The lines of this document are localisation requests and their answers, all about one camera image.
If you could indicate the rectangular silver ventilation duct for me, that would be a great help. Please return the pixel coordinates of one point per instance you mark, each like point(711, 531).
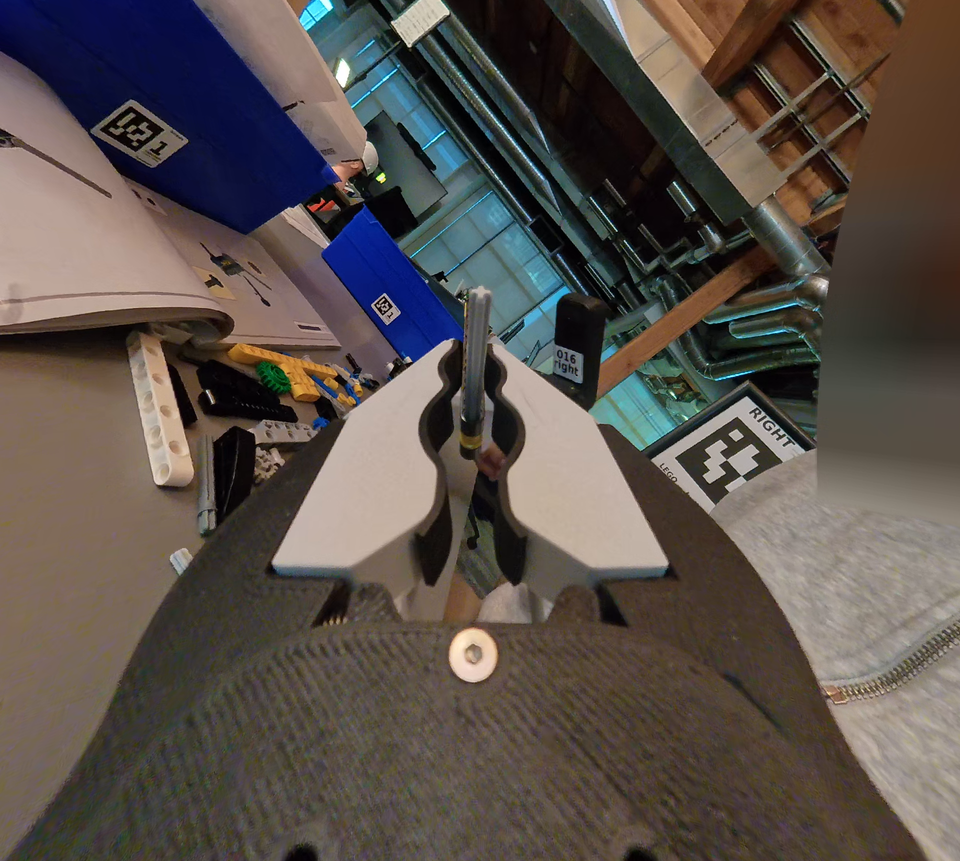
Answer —
point(660, 66)

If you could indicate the small black lego assembly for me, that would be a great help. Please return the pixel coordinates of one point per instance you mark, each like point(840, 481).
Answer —
point(396, 367)

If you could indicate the person's right hand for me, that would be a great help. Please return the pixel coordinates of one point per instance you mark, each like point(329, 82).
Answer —
point(493, 462)

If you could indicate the large display screen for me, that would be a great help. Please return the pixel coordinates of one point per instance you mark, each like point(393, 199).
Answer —
point(409, 156)

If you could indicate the blue storage bin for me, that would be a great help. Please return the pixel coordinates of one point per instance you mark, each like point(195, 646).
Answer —
point(112, 36)
point(390, 276)

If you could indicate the white hanging sign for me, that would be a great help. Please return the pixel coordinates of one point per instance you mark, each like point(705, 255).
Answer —
point(420, 17)

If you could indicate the lego instruction booklet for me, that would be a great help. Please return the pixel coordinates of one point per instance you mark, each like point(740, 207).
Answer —
point(75, 238)

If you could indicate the silver round duct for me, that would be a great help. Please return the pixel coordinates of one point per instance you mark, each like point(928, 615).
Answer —
point(780, 253)

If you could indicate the white paper sheet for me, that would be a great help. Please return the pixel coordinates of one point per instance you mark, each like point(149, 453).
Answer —
point(300, 223)

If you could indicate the pile of loose lego pieces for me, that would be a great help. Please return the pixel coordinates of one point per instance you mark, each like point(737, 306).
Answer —
point(240, 388)

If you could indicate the small pale lego piece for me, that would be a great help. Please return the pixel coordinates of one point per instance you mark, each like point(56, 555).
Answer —
point(181, 561)

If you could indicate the metal conduit pipes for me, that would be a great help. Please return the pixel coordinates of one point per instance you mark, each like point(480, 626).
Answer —
point(480, 96)

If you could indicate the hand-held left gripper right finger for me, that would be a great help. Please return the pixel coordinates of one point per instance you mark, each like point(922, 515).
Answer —
point(585, 501)

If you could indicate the bright lamp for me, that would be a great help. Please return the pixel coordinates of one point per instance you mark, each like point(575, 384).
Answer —
point(343, 73)

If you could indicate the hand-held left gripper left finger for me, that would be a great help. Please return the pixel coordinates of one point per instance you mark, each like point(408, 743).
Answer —
point(352, 501)

